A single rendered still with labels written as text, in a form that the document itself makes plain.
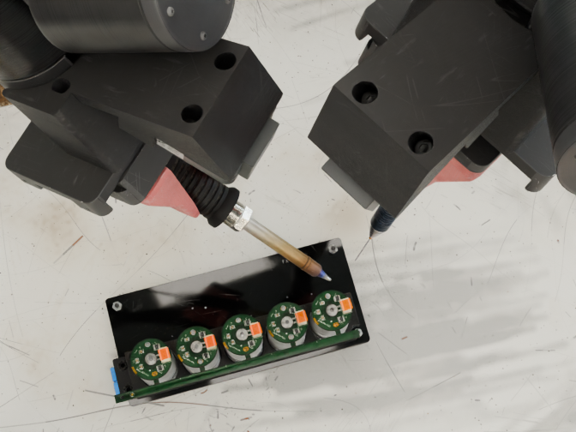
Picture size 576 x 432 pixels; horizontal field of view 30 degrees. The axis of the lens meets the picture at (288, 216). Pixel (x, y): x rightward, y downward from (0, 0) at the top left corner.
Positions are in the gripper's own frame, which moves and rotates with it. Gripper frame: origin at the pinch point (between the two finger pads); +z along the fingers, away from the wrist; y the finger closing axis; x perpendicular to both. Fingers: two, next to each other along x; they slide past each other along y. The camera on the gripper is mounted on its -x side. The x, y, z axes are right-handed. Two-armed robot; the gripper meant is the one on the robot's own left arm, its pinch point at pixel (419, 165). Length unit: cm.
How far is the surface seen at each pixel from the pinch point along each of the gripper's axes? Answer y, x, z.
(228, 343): -2.2, -6.4, 17.3
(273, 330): -0.8, -4.1, 16.5
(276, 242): -3.5, -3.4, 9.5
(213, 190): -7.5, -5.0, 7.3
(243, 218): -5.4, -4.3, 8.4
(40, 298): -13.9, -10.1, 25.3
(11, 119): -24.6, -3.3, 23.2
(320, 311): 0.4, -1.5, 15.6
